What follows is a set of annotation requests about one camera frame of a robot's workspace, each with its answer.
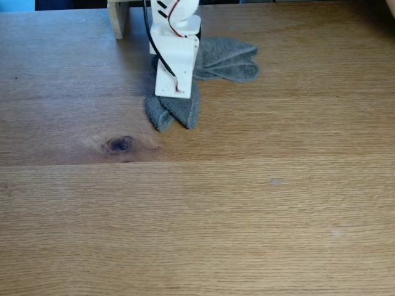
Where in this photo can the grey terry cleaning cloth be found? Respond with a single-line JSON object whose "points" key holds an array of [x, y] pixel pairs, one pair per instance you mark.
{"points": [[225, 61]]}

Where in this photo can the dark background object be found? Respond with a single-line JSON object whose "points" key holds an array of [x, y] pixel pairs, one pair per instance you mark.
{"points": [[68, 3]]}

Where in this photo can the light blue background object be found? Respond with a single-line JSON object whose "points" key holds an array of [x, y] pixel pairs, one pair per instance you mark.
{"points": [[15, 4]]}

